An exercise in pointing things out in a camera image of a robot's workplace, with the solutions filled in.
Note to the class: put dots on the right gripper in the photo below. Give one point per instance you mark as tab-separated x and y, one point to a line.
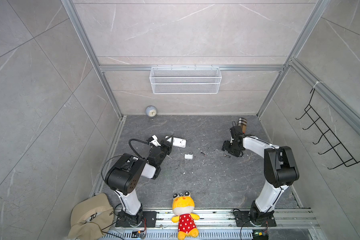
225	146

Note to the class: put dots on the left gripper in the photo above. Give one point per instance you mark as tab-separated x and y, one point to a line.
164	144

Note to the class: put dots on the white remote control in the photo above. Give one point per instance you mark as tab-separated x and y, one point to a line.
178	142

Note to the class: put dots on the white battery cover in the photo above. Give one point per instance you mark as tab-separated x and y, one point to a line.
188	156

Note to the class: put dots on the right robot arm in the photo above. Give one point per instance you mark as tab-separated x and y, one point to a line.
280	171

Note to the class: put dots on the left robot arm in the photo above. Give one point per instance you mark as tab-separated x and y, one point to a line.
124	175

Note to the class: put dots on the plaid cylindrical can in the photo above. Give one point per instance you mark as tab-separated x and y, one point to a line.
242	122

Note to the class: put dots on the small round clock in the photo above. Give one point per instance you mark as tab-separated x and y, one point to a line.
151	112

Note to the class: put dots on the yellow frog plush toy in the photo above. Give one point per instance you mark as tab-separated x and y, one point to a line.
183	207

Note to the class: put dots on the beige cap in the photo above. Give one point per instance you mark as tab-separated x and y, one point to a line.
91	218

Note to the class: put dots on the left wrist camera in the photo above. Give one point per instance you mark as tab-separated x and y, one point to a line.
153	140

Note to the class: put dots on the white wire mesh basket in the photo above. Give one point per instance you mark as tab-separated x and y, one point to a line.
185	80

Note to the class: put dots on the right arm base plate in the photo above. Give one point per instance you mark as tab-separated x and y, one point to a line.
249	219

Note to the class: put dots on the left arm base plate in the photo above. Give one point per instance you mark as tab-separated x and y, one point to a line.
141	219

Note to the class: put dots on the aluminium rail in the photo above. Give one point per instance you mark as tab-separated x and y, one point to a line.
228	218

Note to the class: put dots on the black wall hook rack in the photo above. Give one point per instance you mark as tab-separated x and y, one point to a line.
328	136

